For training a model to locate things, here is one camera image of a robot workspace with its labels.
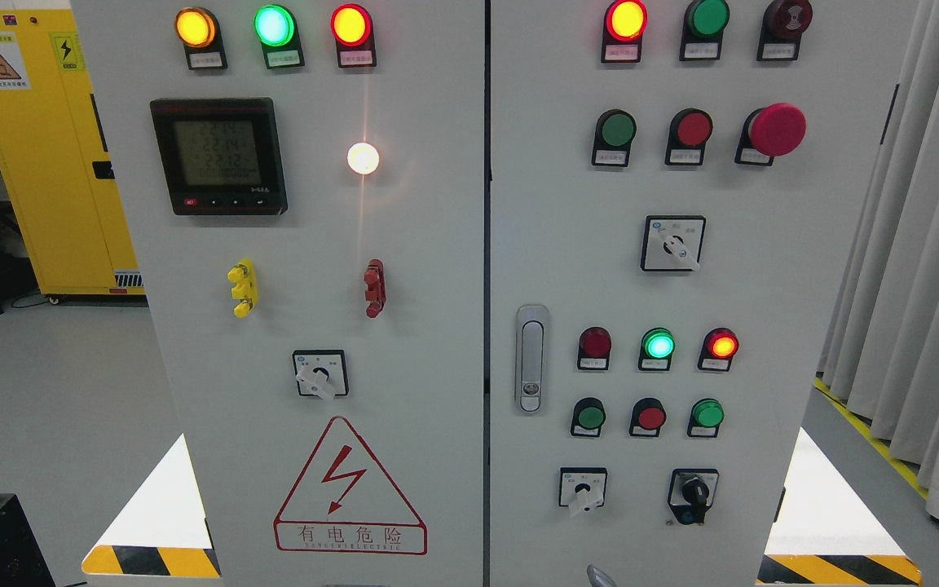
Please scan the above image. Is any green push button lower left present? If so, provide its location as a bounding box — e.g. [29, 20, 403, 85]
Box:
[570, 397, 606, 438]

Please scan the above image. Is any red push button lower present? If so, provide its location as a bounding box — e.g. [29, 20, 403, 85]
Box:
[628, 397, 667, 438]

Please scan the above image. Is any green start push button upper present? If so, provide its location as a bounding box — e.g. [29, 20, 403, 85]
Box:
[590, 108, 637, 168]

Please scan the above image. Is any green push button lower right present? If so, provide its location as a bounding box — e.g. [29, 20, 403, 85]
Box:
[686, 398, 726, 439]

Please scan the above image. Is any red stop push button upper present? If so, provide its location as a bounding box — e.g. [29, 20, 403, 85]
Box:
[664, 108, 714, 166]

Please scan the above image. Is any red mushroom emergency stop button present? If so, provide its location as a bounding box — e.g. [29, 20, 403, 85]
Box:
[734, 103, 808, 166]

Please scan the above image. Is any grey electrical control cabinet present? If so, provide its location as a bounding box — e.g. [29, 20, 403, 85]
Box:
[73, 1, 918, 586]

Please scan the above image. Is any red test terminal block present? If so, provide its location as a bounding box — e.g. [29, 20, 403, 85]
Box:
[363, 258, 387, 319]

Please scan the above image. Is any unlit dark red indicator light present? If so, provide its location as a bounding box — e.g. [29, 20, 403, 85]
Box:
[577, 326, 612, 371]

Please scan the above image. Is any lit white indicator light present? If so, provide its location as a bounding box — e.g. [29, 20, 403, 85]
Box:
[346, 142, 381, 177]

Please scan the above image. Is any lit green indicator light lower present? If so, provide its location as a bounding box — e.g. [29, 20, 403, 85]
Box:
[637, 327, 676, 372]

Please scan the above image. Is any lit green indicator light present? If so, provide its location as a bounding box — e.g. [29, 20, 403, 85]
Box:
[253, 4, 305, 69]
[637, 327, 676, 372]

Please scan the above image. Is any yellow test terminal block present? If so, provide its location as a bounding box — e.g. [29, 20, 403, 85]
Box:
[227, 258, 260, 319]

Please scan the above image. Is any red electric danger warning sticker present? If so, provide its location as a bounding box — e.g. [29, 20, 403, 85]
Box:
[273, 416, 428, 556]

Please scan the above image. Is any lit red-orange indicator light lower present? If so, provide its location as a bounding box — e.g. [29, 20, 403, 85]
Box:
[697, 327, 740, 373]

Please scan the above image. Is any black digital power meter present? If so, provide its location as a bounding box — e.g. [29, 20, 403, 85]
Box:
[149, 97, 289, 216]

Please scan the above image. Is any lit red indicator light left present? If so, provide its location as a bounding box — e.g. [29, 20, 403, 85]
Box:
[329, 3, 377, 69]

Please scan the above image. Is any lit red indicator light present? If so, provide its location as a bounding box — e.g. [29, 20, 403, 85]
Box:
[329, 3, 377, 69]
[600, 0, 649, 64]

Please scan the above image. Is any lit red indicator light right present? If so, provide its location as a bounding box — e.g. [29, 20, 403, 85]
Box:
[600, 0, 649, 64]

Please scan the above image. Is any lit green indicator light top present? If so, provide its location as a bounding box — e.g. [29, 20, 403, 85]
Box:
[253, 4, 305, 69]

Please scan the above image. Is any unlit green indicator light top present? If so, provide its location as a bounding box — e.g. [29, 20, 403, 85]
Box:
[679, 0, 730, 62]

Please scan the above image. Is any yellow indicator light top left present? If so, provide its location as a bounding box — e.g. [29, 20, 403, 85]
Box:
[174, 7, 227, 70]

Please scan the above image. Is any grey curtain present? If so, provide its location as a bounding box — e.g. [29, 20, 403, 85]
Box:
[819, 1, 939, 523]

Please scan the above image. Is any yellow safety storage cabinet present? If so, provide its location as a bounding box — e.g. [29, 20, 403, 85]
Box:
[0, 10, 145, 300]

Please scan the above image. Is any silver cabinet door handle lock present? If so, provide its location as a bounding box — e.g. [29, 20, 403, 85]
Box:
[514, 304, 550, 415]

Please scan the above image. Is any white selector switch left door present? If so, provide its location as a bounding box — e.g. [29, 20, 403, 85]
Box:
[292, 350, 350, 400]

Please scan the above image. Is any white selector switch upper right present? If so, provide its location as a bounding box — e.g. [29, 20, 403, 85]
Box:
[640, 215, 707, 272]

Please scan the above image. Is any white selector switch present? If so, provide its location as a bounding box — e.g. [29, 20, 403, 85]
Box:
[558, 467, 610, 518]
[640, 215, 707, 272]

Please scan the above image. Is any white selector switch lower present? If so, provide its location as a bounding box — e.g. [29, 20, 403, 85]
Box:
[558, 467, 610, 518]

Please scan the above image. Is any black rotary knob switch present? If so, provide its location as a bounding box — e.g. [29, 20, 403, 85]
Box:
[666, 468, 720, 525]

